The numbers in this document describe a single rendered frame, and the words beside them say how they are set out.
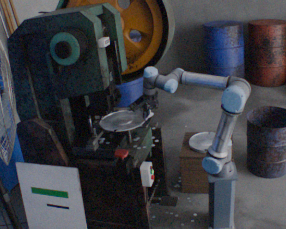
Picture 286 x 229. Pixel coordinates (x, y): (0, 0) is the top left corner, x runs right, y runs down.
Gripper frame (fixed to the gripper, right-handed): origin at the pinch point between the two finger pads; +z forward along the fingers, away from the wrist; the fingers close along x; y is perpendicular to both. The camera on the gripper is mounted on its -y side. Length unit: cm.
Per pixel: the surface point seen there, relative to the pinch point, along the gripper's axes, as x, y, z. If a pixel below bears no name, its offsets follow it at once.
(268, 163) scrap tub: -44, 95, 53
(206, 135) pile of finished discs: 3, 64, 46
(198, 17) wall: 221, 238, 62
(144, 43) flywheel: 40, 23, -27
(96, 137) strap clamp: 5.2, -29.8, 6.0
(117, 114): 19.3, -7.9, 8.0
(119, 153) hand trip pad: -20.3, -27.6, -3.3
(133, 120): 4.7, -4.7, 2.9
